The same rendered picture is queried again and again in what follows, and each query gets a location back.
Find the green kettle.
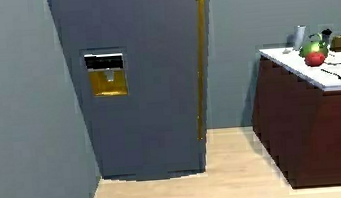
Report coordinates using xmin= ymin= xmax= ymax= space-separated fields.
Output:
xmin=297 ymin=32 xmax=330 ymax=60

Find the dark red kitchen counter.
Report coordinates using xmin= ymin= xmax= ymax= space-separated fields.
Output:
xmin=246 ymin=42 xmax=341 ymax=192

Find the gold fridge handle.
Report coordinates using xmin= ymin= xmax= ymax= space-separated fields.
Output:
xmin=188 ymin=0 xmax=215 ymax=142

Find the red tomato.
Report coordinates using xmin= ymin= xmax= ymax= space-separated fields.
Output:
xmin=304 ymin=51 xmax=328 ymax=69

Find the black pepper mill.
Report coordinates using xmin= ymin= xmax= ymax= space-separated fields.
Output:
xmin=320 ymin=28 xmax=334 ymax=47

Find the grey fridge with dispenser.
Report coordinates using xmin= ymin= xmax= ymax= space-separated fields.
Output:
xmin=46 ymin=0 xmax=224 ymax=188

